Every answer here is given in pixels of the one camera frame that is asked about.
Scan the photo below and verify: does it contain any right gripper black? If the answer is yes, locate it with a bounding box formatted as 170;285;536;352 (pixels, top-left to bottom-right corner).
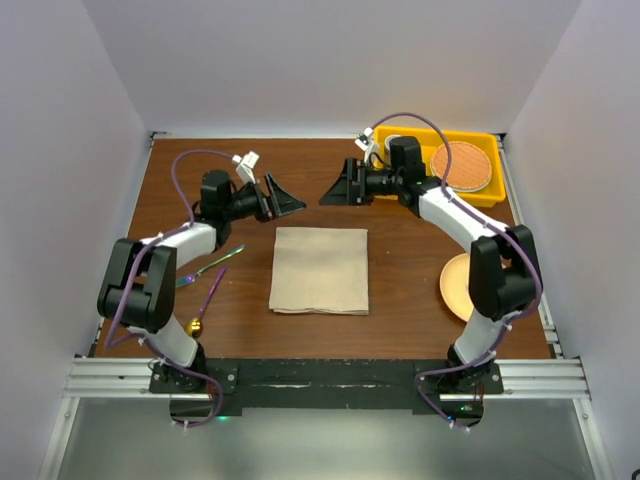
319;158;402;208

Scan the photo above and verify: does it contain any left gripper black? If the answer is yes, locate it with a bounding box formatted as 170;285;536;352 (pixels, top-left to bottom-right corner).
223;173;306;224

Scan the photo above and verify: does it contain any beige cloth napkin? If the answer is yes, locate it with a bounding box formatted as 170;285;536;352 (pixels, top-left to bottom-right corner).
269;227;369;315

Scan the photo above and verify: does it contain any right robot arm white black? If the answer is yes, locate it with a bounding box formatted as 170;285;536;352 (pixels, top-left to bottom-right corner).
319;136;542;393

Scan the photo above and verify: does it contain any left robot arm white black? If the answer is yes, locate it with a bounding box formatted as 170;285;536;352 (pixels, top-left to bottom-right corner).
97;170;306;392

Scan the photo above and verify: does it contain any grey ceramic mug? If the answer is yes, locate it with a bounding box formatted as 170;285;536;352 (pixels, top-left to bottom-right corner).
383;134;401;159

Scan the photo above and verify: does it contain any yellow plastic tray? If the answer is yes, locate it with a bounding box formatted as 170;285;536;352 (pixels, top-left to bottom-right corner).
373;125;506;208

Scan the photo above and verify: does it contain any iridescent fork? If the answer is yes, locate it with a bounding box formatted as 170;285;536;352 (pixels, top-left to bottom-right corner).
175;244;245;288

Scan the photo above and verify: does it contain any orange woven coaster plate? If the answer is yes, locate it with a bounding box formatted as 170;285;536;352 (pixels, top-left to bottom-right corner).
429;141;493;192

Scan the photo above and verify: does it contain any golden round plate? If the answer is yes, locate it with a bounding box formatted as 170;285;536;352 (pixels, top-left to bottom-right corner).
439;253;474;322

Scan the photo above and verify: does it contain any gold purple spoon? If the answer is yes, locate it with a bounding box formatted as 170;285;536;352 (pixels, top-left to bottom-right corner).
185;267;227;339

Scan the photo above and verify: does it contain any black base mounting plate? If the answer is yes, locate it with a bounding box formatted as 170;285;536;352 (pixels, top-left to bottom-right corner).
148;356;501;432

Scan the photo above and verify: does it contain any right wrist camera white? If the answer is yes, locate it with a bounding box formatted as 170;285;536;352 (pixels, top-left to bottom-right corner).
354;127;380;165

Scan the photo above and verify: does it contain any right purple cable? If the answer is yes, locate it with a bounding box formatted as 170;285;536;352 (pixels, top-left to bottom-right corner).
369;111;544;371

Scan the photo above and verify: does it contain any purple cable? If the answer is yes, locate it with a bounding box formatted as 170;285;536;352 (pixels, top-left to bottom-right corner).
369;111;544;371
104;150;241;351

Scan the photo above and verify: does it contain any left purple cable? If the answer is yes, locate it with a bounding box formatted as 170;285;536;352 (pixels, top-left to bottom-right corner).
104;150;241;351

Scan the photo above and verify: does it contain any aluminium frame rail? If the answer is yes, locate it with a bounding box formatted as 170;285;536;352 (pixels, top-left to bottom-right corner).
39;358;614;479

